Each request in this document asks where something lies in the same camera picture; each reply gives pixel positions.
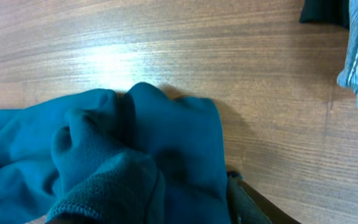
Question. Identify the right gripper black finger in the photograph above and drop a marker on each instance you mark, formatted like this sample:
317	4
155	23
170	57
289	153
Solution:
248	206

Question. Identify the dark blue polo shirt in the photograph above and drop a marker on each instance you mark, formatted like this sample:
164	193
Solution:
139	157

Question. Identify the black folded garment under jeans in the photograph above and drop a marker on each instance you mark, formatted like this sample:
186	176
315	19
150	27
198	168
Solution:
326	11

